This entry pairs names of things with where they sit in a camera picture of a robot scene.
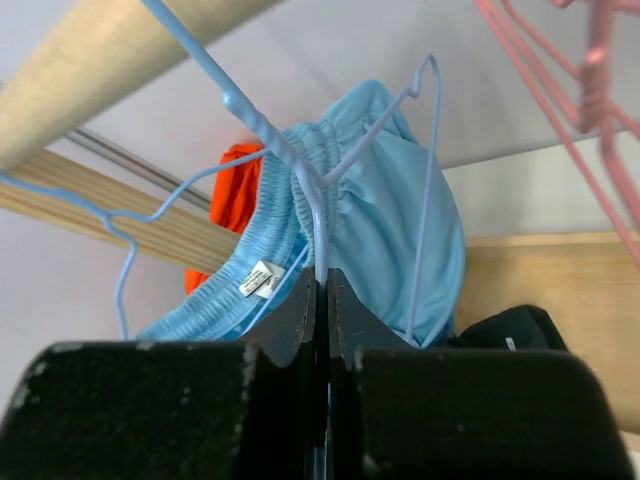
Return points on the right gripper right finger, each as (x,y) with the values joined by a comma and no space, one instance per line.
(398,412)

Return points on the dark navy shorts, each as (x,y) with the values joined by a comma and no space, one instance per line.
(524,327)

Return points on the pink hanger orange shorts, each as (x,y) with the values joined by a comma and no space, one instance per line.
(509,27)

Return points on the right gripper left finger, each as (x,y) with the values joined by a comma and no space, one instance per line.
(170,409)

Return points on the blue hanger light shorts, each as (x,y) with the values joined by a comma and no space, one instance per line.
(310,181)

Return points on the wooden clothes rack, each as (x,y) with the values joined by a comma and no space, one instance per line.
(104,50)

